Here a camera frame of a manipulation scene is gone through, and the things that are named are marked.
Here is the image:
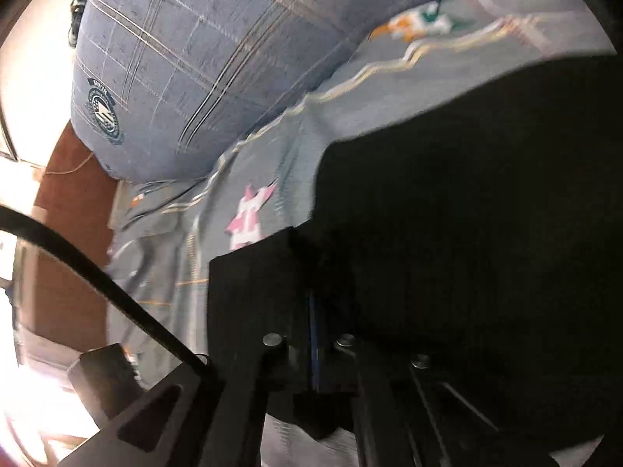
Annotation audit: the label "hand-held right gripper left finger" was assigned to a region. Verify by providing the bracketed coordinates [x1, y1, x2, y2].
[58, 226, 323, 467]

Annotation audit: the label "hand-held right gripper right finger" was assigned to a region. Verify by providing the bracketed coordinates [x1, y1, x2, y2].
[319, 333, 560, 467]

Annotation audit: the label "black pants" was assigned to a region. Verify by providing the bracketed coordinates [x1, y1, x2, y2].
[298, 51, 623, 455]

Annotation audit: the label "grey printed blanket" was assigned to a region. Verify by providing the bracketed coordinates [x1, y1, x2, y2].
[104, 0, 620, 467]

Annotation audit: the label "brown wooden headboard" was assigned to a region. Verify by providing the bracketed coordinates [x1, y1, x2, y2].
[33, 119, 120, 351]

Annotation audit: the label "blue plaid pillow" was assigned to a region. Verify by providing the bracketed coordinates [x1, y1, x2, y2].
[69, 0, 553, 186]

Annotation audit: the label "black cable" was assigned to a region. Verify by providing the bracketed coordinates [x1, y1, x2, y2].
[0, 204, 209, 368]

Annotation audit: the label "dark strap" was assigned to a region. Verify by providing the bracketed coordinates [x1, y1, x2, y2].
[67, 0, 104, 49]

